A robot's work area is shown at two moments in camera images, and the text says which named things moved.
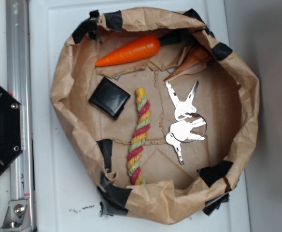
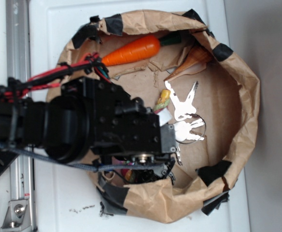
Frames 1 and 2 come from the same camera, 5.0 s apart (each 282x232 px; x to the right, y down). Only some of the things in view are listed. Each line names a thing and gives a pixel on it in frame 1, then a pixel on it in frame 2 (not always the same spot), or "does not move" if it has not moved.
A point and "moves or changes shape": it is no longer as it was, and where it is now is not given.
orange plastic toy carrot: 140,48 does not move
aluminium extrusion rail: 18,49 does not move
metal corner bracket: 18,217 does not move
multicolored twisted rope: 139,137 moves or changes shape
